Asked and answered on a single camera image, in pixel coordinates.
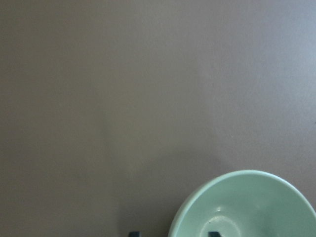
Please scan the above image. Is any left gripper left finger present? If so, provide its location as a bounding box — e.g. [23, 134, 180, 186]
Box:
[128, 231, 140, 237]

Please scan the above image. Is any mint green bowl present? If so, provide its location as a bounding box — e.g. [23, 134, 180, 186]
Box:
[168, 170, 316, 237]

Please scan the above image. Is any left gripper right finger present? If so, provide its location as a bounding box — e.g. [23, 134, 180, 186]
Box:
[208, 231, 221, 237]

